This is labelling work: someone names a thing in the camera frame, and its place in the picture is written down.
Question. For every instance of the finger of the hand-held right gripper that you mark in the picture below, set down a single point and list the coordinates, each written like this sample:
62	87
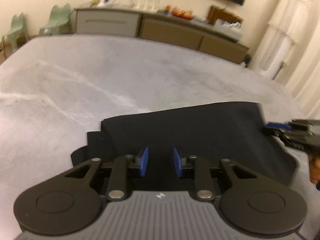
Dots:
277	125
292	138

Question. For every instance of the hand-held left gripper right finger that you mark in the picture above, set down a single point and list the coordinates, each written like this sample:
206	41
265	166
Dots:
177	162

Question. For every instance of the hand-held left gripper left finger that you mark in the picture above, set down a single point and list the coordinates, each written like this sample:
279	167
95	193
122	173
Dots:
144	161

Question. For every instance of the black pants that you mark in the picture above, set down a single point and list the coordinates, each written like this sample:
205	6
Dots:
200	130

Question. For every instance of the person's right hand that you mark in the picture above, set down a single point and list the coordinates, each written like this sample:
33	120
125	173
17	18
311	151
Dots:
315	170

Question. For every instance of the white curtain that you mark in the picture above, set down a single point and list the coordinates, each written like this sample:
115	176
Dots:
290	30

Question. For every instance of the white tissue box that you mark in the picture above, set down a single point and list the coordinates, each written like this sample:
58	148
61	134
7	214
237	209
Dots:
228	25

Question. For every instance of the wooden box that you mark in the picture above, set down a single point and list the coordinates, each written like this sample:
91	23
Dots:
220	12

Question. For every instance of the grey and brown sideboard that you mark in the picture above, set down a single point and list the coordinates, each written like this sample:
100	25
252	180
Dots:
170	32

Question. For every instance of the red and orange fruit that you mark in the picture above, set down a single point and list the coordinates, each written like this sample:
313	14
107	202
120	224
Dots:
180	12

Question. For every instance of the group of clear glasses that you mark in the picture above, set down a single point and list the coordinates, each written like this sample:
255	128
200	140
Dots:
147	2

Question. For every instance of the green plastic chair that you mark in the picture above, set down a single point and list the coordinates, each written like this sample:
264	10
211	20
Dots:
16	30
57	21

